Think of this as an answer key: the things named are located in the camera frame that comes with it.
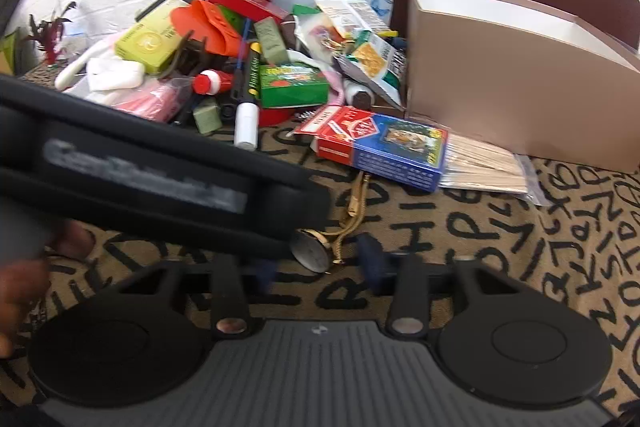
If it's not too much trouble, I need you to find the olive green block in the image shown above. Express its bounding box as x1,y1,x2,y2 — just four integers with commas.
192,99,222,135
255,17,290,65

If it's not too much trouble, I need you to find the brown hair claw clip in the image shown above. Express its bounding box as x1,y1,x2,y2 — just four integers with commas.
157,32,211,80

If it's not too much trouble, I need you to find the cracker snack packet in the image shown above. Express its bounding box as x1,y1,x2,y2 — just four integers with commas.
332,29,408,105

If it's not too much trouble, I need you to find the white snack packet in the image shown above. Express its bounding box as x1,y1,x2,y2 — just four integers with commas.
315,0,391,42

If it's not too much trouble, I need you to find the bagged wooden sticks bundle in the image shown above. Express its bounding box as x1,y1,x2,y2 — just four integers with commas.
440,137,551,208

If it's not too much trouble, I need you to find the yellow-green box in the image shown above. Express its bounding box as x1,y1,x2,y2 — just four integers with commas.
115,0,188,75

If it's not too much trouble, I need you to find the dark red plant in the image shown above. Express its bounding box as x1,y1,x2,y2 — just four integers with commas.
22,2,78,65

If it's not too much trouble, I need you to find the white curved handle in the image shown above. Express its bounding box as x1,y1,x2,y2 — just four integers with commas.
54,39,118,90

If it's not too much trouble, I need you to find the black flat book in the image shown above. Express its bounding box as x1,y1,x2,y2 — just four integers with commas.
135,0,188,22

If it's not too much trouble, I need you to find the orange silicone holder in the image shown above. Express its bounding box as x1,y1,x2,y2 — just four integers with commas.
170,0,246,58

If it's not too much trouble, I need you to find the gold wristwatch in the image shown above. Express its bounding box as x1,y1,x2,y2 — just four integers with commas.
292,172,373,273

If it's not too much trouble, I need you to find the yellow-green paper sheet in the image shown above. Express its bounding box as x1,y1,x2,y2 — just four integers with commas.
0,32,21,75

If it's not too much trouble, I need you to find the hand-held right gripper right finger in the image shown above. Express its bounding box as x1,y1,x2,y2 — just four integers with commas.
356,236,508,339

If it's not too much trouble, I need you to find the letter-print desktop cloth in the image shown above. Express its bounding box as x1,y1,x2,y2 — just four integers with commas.
0,57,640,427

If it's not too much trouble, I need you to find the person's left hand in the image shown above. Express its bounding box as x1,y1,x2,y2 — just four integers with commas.
0,221,97,358

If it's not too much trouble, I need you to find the green cardboard box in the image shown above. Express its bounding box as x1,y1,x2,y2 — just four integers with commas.
259,63,331,108

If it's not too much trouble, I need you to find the blue pen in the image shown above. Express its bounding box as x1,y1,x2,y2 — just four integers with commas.
235,19,251,78

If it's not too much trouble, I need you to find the pink cardboard box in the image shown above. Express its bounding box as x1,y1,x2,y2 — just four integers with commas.
404,0,640,175

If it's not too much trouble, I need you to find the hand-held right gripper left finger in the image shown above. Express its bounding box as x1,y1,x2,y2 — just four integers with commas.
112,254,277,341

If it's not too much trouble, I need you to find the red cap white bottle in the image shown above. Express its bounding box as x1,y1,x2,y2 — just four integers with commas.
192,69,236,96

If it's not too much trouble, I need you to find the white bottle dark cap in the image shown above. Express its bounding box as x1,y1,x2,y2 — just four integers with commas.
342,79,376,108

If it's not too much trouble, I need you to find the red round lid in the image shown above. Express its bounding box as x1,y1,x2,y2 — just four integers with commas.
257,104,316,126

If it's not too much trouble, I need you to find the red blue card box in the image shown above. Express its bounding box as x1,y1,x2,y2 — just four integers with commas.
312,105,449,192

